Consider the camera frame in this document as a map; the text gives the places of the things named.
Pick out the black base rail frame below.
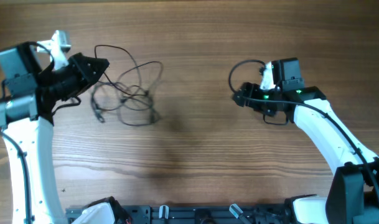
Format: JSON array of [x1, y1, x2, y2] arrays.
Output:
[[64, 195, 289, 224]]

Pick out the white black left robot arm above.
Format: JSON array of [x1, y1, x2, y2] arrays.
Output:
[[0, 42, 110, 223]]

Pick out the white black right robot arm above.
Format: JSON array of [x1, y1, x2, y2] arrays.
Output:
[[231, 58, 379, 223]]

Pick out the black usb cable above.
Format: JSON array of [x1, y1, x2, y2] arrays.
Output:
[[90, 44, 164, 127]]

